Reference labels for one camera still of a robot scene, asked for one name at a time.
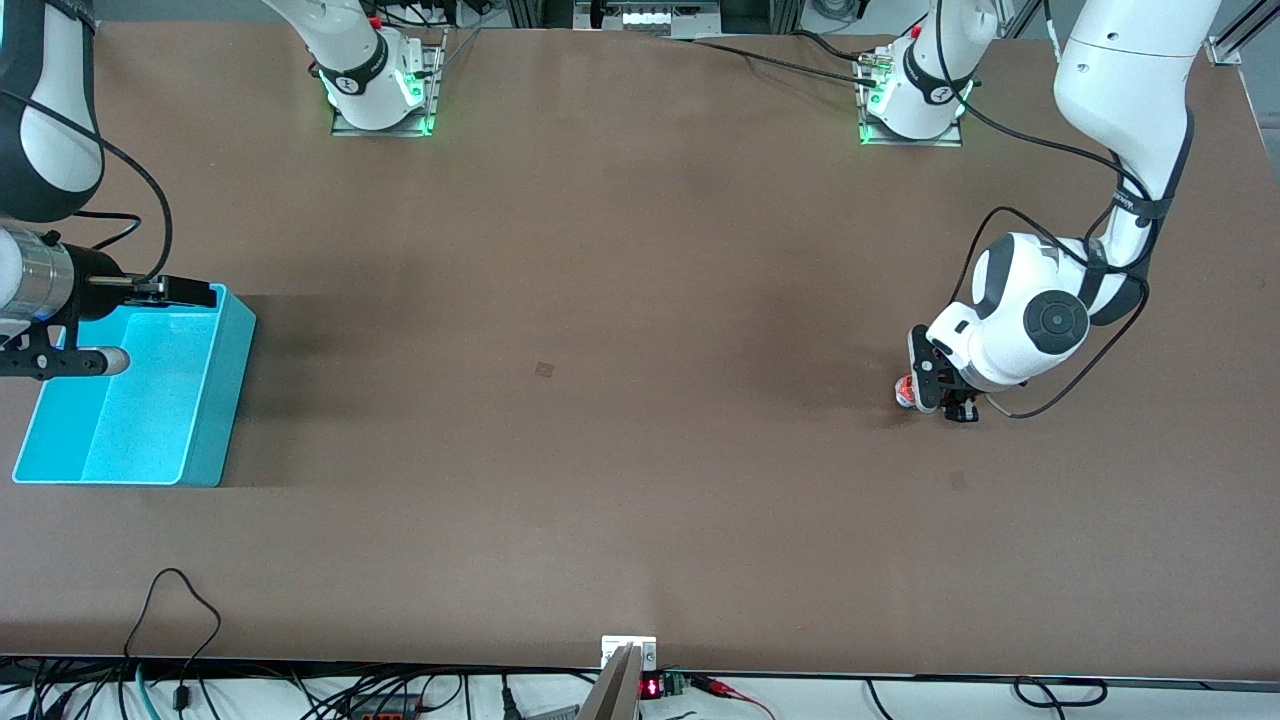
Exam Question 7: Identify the grey aluminium camera post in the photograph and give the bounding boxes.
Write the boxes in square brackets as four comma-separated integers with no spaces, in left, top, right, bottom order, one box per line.
[578,643,642,720]

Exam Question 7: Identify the red clip leads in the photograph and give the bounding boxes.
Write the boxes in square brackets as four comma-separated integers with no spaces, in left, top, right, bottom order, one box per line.
[690,676,776,720]

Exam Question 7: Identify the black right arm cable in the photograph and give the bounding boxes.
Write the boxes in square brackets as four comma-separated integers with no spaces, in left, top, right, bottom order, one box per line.
[0,90,173,291]

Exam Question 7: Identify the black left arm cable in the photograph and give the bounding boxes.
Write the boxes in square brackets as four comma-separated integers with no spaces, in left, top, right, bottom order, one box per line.
[940,0,1151,419]

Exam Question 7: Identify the black coiled cable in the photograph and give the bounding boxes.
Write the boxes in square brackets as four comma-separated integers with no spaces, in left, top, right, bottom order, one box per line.
[1012,678,1109,709]

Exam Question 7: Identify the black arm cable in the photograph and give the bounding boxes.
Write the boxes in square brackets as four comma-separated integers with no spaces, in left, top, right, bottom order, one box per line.
[940,0,1151,419]
[0,90,173,291]

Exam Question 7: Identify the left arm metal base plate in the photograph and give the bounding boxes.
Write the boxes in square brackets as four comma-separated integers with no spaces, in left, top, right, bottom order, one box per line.
[855,45,966,149]

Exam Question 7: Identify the short black tabletop cable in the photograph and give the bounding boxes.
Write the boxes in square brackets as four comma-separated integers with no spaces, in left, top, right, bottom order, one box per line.
[795,30,881,63]

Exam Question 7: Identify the grey box with white lights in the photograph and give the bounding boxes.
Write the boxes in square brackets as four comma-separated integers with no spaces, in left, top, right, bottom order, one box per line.
[575,0,721,39]

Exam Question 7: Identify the white mounting plate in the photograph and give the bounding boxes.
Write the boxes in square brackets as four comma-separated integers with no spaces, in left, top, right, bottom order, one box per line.
[601,635,658,671]

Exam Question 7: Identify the blue plastic box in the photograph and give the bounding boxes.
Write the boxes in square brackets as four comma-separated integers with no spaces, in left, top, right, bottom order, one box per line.
[12,283,257,488]

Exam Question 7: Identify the thin black looped cable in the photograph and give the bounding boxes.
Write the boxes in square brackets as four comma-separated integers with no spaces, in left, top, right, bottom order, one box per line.
[122,568,223,713]

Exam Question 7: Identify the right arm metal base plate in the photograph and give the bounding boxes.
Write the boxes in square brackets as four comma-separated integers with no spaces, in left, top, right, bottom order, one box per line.
[330,28,446,138]

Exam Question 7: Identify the aluminium frame profile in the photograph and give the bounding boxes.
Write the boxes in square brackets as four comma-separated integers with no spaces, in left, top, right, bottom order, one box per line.
[1205,0,1280,66]

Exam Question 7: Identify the long black tabletop cable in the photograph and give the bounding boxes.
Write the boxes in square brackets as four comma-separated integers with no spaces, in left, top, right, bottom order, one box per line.
[640,33,883,89]

